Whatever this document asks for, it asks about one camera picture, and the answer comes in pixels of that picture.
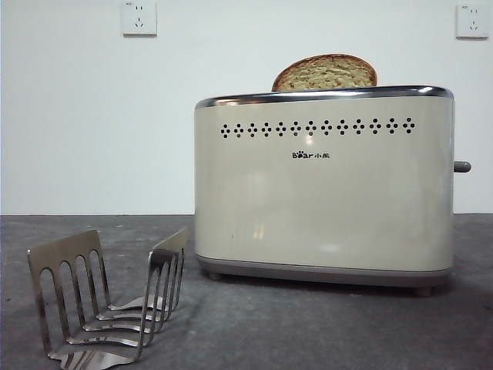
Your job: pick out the cream toaster with chrome top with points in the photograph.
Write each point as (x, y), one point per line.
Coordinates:
(323, 200)

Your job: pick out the brown-crusted bread slice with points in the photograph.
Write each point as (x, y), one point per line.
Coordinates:
(327, 73)

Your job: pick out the slotted steel bread rack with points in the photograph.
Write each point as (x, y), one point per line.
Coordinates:
(51, 254)

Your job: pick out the white wall socket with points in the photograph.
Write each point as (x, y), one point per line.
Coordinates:
(139, 18)
(470, 22)

